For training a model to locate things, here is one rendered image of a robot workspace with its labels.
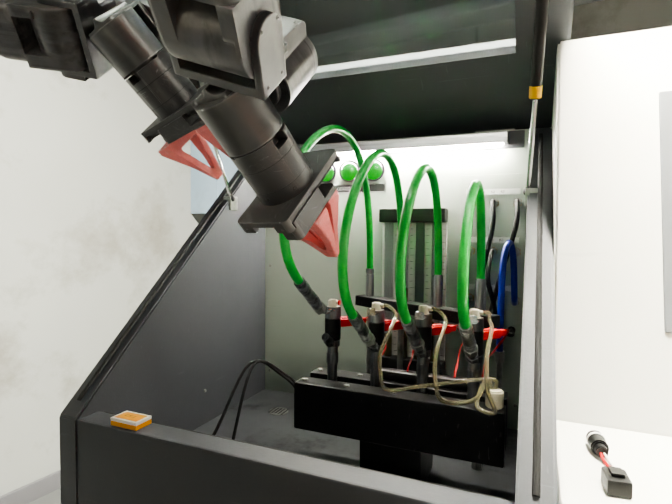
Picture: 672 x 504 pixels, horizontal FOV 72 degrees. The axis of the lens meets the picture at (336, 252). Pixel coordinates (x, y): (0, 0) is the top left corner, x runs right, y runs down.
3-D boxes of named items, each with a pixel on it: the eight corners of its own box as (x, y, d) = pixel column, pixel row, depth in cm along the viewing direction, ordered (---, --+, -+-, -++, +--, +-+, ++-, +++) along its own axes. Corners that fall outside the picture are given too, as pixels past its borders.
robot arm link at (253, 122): (173, 104, 38) (219, 89, 34) (219, 60, 41) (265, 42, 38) (223, 170, 42) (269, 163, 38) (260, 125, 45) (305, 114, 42)
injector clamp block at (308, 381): (293, 467, 80) (293, 380, 80) (318, 443, 89) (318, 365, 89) (502, 516, 67) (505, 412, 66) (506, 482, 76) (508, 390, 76)
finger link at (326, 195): (368, 239, 49) (328, 170, 44) (339, 292, 46) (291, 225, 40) (319, 238, 53) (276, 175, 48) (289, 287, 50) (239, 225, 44)
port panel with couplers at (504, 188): (455, 322, 98) (458, 173, 96) (458, 319, 101) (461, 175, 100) (522, 327, 93) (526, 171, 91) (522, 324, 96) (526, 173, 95)
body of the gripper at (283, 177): (345, 162, 46) (309, 97, 41) (296, 237, 41) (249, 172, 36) (296, 168, 50) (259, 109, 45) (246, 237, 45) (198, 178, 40)
